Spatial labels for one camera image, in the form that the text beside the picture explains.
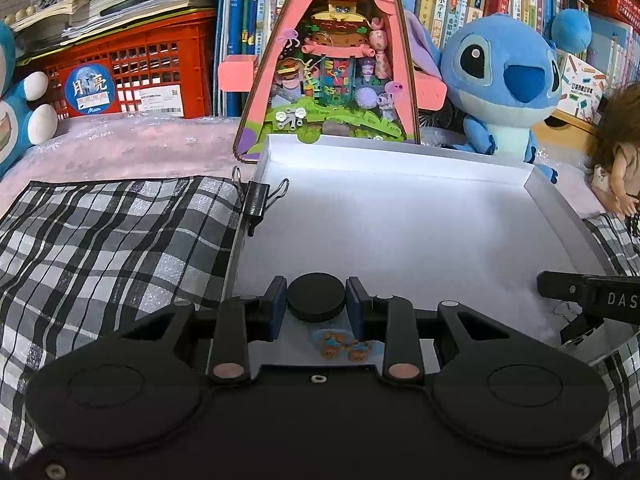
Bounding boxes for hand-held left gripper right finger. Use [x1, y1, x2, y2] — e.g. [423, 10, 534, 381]
[346, 276, 516, 383]

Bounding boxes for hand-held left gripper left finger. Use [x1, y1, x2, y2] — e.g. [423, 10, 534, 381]
[117, 276, 288, 383]

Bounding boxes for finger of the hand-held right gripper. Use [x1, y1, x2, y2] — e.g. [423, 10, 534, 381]
[536, 270, 591, 307]

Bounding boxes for round black disc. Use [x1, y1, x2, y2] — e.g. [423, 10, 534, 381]
[286, 272, 347, 323]

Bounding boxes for white cardboard box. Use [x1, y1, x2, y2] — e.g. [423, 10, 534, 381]
[220, 132, 628, 376]

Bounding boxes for cartoon sticker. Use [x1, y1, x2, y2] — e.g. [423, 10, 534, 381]
[312, 329, 373, 363]

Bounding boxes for black binder clip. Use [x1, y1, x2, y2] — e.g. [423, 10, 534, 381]
[231, 165, 291, 237]
[552, 300, 608, 348]

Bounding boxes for brown-haired doll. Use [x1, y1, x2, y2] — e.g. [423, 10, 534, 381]
[590, 82, 640, 238]

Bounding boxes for wooden drawer box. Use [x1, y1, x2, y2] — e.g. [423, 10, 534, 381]
[532, 107, 601, 166]

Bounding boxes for black and white plaid cloth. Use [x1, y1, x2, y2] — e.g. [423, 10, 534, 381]
[0, 175, 640, 468]

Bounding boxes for white box with pencil print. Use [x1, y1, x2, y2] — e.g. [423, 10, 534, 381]
[555, 50, 608, 123]

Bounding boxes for pink blanket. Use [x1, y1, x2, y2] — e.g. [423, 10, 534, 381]
[0, 112, 640, 221]

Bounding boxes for blue alien plush toy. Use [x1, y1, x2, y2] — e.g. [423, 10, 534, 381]
[402, 7, 563, 185]

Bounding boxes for pink triangular diorama house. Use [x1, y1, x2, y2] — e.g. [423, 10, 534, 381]
[231, 0, 448, 165]

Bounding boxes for round blue plush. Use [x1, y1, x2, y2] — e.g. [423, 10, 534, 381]
[550, 7, 592, 55]

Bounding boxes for red plastic crate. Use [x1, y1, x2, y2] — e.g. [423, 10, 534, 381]
[42, 9, 218, 120]

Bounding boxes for row of upright books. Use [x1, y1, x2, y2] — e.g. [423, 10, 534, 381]
[214, 0, 640, 116]

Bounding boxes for blue robot cat plush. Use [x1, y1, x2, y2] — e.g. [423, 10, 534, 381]
[0, 20, 60, 178]

